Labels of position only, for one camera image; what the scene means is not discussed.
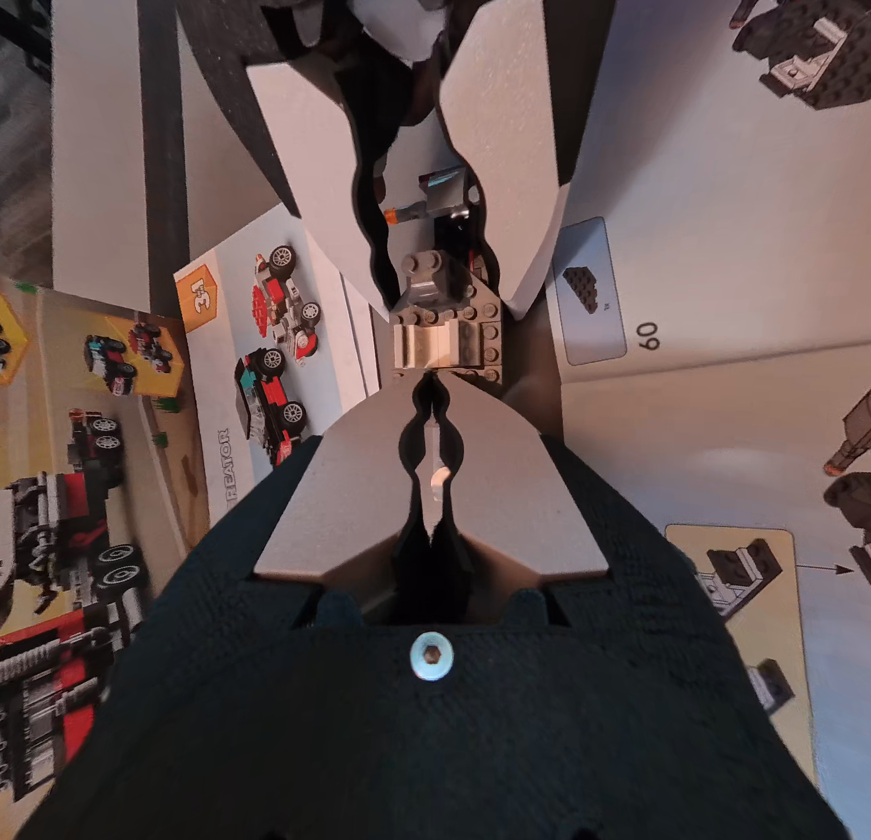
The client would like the open instruction booklet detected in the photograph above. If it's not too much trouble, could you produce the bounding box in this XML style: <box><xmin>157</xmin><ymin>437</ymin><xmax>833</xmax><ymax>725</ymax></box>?
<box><xmin>544</xmin><ymin>0</ymin><xmax>871</xmax><ymax>814</ymax></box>

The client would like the lego box with truck picture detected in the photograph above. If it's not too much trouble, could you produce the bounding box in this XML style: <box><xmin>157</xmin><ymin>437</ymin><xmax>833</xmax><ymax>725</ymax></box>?
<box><xmin>0</xmin><ymin>275</ymin><xmax>212</xmax><ymax>807</ymax></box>

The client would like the closed instruction booklet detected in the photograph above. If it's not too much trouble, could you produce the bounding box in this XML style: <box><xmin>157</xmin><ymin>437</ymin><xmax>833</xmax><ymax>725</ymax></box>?
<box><xmin>173</xmin><ymin>204</ymin><xmax>382</xmax><ymax>508</ymax></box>

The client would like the dark grey lego wedge plate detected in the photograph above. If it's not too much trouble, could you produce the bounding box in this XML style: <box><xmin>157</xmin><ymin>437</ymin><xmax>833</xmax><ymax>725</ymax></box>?
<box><xmin>457</xmin><ymin>275</ymin><xmax>506</xmax><ymax>385</ymax></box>

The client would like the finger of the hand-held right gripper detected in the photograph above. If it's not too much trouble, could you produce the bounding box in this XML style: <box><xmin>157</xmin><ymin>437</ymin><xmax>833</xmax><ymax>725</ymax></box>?
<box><xmin>437</xmin><ymin>0</ymin><xmax>574</xmax><ymax>322</ymax></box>
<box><xmin>245</xmin><ymin>59</ymin><xmax>404</xmax><ymax>312</ymax></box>

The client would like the red grey lego model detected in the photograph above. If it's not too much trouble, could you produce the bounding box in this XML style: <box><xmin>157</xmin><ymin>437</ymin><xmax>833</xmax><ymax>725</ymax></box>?
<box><xmin>381</xmin><ymin>166</ymin><xmax>508</xmax><ymax>386</ymax></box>

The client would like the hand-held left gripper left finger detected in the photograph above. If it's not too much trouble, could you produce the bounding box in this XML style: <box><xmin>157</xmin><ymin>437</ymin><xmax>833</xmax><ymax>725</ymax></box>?
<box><xmin>253</xmin><ymin>375</ymin><xmax>434</xmax><ymax>625</ymax></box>

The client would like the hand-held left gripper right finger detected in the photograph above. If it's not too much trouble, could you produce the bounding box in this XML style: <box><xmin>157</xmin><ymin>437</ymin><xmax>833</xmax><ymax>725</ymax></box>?
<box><xmin>434</xmin><ymin>375</ymin><xmax>609</xmax><ymax>625</ymax></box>

